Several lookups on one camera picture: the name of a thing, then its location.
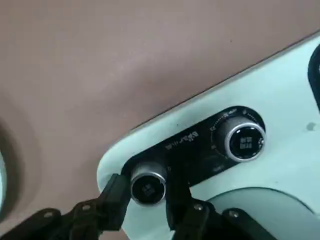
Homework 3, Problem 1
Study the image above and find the mint green plate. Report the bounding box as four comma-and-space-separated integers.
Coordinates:
0, 149, 8, 216

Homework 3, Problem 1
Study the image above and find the mint green cooking machine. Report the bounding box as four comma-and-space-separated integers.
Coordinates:
96, 32, 320, 240

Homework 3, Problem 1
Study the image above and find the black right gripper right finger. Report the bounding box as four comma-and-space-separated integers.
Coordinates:
164, 159, 278, 240

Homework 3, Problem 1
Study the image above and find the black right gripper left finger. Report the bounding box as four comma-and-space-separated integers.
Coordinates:
0, 173, 132, 240

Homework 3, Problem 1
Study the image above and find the silver black control knob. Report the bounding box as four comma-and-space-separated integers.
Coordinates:
219, 118, 266, 163
129, 161, 168, 207

